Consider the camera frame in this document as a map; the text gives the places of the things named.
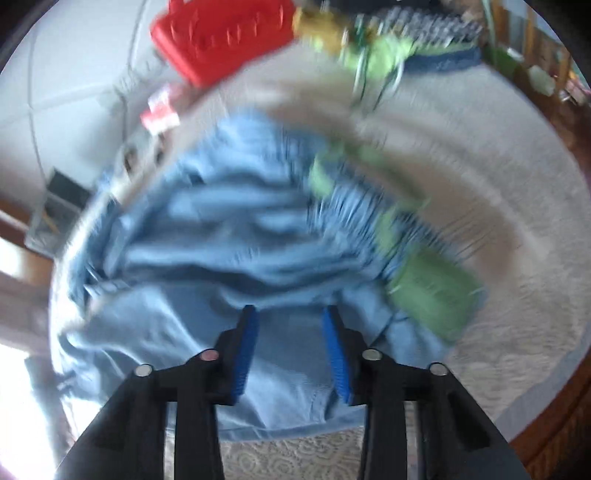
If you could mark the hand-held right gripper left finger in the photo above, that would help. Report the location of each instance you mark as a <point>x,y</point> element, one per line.
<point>242,360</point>

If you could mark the yellow cloth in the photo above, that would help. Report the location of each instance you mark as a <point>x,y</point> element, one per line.
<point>321,27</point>

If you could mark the black and white patterned cloth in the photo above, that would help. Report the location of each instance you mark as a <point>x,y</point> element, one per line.
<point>429,25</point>

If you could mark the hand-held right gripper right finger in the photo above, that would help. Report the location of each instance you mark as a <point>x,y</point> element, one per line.
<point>339,360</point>

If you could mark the white lace tablecloth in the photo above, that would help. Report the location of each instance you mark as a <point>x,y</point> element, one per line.
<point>508,221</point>

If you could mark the red and white tissue packet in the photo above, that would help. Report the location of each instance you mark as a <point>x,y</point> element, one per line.
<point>159,110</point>

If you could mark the red plastic carry case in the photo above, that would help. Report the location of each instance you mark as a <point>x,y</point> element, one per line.
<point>217,37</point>

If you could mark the light blue garment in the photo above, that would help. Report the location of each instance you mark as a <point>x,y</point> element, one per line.
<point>231,230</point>

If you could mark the dark blue cloth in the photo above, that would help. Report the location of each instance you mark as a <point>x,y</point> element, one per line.
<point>443,61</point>

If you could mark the green cloth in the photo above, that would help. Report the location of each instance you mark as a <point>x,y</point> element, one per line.
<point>383,57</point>

